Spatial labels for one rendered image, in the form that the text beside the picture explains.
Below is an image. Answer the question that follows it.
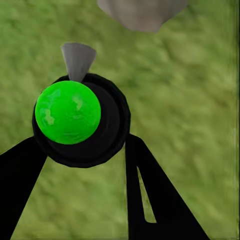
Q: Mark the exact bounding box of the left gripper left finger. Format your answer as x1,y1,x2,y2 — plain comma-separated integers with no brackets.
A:
0,136,47,240

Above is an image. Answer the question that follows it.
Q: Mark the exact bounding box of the pesticide atomizer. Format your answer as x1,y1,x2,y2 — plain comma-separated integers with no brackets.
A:
32,43,131,169

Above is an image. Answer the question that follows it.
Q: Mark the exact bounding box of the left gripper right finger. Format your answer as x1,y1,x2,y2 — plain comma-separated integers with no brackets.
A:
125,133,210,240

